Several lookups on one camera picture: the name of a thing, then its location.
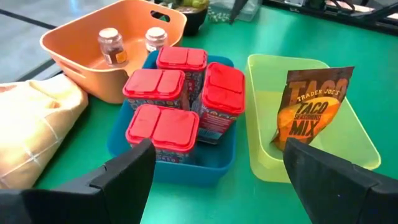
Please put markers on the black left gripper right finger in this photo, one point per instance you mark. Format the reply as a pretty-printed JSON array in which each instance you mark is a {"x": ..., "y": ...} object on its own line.
[{"x": 342, "y": 196}]

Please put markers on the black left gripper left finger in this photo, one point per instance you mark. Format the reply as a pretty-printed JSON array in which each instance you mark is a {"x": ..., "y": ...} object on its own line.
[{"x": 77, "y": 205}]

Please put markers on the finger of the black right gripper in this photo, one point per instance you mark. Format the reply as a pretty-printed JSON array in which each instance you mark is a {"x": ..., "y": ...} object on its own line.
[{"x": 237, "y": 11}]

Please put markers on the smoked paprika tin red lid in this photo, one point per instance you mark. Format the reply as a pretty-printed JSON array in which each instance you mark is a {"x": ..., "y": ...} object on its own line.
[
  {"x": 182, "y": 59},
  {"x": 163, "y": 127},
  {"x": 224, "y": 90},
  {"x": 154, "y": 84}
]

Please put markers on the small glass jar cork lid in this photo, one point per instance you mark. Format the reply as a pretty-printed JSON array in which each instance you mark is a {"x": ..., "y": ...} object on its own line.
[
  {"x": 156, "y": 39},
  {"x": 112, "y": 46}
]

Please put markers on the brown taco seasoning pouch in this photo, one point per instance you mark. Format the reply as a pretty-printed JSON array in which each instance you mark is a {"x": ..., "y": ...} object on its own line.
[{"x": 311, "y": 109}]

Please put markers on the clear plastic storage box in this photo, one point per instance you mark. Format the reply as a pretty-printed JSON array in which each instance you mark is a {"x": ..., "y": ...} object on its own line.
[{"x": 253, "y": 7}]

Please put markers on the succulent plant in black pot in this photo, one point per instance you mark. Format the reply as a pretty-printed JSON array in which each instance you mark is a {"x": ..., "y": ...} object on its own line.
[{"x": 194, "y": 18}]

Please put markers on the yellow green plastic bin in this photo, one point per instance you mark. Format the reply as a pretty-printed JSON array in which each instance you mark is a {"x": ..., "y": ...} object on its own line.
[{"x": 348, "y": 149}]

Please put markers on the yellow checked cloth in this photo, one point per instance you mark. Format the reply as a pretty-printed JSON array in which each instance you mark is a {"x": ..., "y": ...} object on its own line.
[{"x": 37, "y": 124}]

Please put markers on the orange plastic bin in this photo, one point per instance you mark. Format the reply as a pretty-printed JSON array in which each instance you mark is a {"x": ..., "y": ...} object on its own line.
[{"x": 81, "y": 71}]

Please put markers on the black table frame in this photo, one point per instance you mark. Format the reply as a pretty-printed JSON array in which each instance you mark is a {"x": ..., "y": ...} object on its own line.
[{"x": 311, "y": 13}]

